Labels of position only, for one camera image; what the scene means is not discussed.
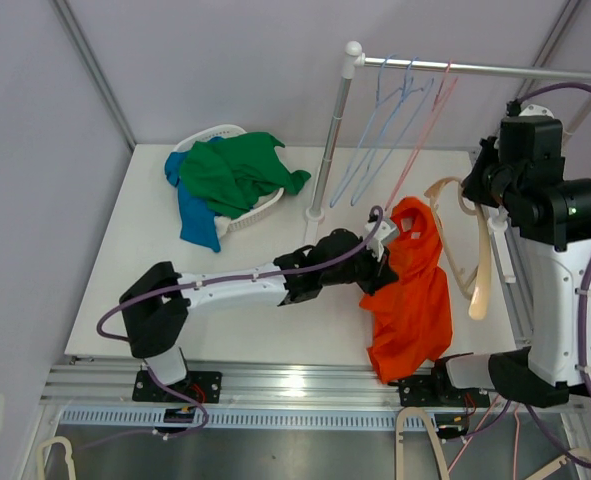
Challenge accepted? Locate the beige hanger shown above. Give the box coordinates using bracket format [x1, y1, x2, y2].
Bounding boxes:
[394, 407, 451, 480]
[35, 435, 84, 480]
[423, 176, 494, 321]
[527, 448, 591, 480]

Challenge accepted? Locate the white t shirt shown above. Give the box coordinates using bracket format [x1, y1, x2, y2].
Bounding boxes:
[214, 216, 232, 238]

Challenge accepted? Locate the white plastic basket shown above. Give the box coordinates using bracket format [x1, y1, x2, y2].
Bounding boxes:
[174, 123, 285, 235]

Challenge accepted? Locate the metal clothes rack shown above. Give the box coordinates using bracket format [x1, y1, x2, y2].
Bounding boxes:
[299, 40, 591, 284]

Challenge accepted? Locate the orange t shirt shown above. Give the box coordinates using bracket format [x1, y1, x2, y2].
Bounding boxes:
[360, 197, 453, 384]

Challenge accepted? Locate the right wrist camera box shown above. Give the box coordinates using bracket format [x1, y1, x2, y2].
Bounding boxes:
[506, 101, 555, 118]

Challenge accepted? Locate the beige hanger below table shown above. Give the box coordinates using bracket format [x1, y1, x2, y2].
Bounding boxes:
[394, 407, 451, 480]

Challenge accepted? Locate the blue t shirt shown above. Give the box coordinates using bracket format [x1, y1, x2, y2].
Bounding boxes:
[164, 152, 221, 253]

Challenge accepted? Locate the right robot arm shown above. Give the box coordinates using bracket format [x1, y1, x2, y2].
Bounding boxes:
[430, 115, 591, 408]

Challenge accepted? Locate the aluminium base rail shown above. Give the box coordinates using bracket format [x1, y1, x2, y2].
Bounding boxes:
[39, 357, 586, 431]

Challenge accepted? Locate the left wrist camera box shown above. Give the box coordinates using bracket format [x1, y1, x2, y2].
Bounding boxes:
[365, 214, 399, 261]

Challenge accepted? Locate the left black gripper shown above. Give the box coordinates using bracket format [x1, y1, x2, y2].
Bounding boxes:
[320, 238, 398, 298]

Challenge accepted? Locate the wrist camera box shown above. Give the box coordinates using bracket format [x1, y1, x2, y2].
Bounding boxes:
[506, 101, 555, 118]
[365, 214, 399, 261]

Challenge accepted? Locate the green t shirt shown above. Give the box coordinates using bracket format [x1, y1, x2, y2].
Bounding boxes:
[179, 132, 311, 219]

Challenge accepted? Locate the light blue hanger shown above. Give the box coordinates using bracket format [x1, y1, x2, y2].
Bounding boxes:
[350, 55, 435, 207]
[328, 80, 391, 208]

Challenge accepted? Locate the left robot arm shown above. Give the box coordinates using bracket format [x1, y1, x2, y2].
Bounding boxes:
[119, 223, 399, 401]

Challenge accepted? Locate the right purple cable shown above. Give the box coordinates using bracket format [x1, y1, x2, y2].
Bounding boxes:
[517, 82, 591, 470]

